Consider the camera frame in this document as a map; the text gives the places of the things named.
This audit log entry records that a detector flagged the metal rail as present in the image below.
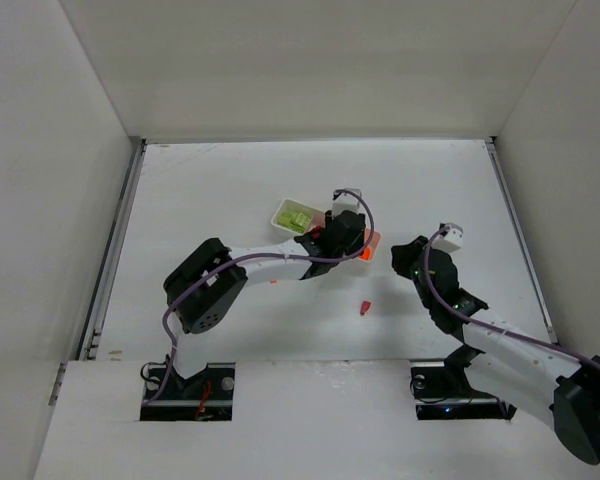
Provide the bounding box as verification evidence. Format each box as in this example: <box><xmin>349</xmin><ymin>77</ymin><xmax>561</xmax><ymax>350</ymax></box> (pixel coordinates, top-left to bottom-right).
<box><xmin>485</xmin><ymin>137</ymin><xmax>553</xmax><ymax>329</ymax></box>
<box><xmin>69</xmin><ymin>136</ymin><xmax>147</xmax><ymax>361</ymax></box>

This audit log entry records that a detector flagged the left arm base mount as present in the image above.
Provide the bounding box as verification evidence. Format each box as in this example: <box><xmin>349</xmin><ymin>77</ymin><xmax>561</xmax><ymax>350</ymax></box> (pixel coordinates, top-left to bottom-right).
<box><xmin>139</xmin><ymin>363</ymin><xmax>236</xmax><ymax>422</ymax></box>

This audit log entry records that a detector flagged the right metal rail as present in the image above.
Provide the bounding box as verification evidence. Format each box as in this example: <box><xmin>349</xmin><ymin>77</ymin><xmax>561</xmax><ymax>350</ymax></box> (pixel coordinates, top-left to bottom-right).
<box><xmin>485</xmin><ymin>137</ymin><xmax>553</xmax><ymax>329</ymax></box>

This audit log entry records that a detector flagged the white three-compartment tray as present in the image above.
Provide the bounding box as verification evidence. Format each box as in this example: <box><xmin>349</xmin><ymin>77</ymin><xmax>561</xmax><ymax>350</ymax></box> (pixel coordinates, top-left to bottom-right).
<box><xmin>270</xmin><ymin>198</ymin><xmax>381</xmax><ymax>263</ymax></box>

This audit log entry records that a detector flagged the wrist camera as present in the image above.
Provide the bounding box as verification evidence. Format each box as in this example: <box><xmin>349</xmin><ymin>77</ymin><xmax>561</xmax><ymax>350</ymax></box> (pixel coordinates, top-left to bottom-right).
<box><xmin>433</xmin><ymin>223</ymin><xmax>464</xmax><ymax>254</ymax></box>
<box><xmin>331</xmin><ymin>188</ymin><xmax>361</xmax><ymax>217</ymax></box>

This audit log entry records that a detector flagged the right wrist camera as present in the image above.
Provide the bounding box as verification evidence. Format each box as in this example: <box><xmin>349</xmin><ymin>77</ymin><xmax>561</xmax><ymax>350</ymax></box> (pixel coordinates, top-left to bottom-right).
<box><xmin>433</xmin><ymin>223</ymin><xmax>464</xmax><ymax>254</ymax></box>

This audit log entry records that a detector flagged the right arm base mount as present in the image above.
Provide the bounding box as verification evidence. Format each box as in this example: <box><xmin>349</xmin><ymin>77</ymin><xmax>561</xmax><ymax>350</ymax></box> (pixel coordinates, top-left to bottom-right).
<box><xmin>409</xmin><ymin>346</ymin><xmax>517</xmax><ymax>421</ymax></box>

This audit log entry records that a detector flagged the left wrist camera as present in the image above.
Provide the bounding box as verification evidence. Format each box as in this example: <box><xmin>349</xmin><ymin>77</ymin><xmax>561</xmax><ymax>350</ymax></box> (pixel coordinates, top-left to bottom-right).
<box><xmin>331</xmin><ymin>188</ymin><xmax>361</xmax><ymax>217</ymax></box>

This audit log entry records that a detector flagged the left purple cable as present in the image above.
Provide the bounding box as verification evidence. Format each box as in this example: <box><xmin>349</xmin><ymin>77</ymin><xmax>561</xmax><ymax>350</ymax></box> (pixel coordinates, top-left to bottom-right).
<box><xmin>144</xmin><ymin>188</ymin><xmax>376</xmax><ymax>407</ymax></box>

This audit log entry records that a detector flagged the left metal rail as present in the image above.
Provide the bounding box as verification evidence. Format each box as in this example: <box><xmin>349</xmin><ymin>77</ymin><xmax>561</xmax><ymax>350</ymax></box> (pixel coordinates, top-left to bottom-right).
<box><xmin>69</xmin><ymin>136</ymin><xmax>147</xmax><ymax>361</ymax></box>

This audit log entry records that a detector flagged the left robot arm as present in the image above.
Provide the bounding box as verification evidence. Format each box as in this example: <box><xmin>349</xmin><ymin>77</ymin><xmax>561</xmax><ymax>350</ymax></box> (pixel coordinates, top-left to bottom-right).
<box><xmin>163</xmin><ymin>210</ymin><xmax>374</xmax><ymax>335</ymax></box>

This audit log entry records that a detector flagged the green lego block large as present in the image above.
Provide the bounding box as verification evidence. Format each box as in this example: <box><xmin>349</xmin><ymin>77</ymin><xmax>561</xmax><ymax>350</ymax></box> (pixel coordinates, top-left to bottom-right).
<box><xmin>276</xmin><ymin>211</ymin><xmax>295</xmax><ymax>229</ymax></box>

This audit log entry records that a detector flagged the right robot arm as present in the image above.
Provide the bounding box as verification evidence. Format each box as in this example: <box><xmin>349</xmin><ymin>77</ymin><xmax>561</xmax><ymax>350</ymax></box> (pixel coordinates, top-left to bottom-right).
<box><xmin>391</xmin><ymin>231</ymin><xmax>600</xmax><ymax>465</ymax></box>

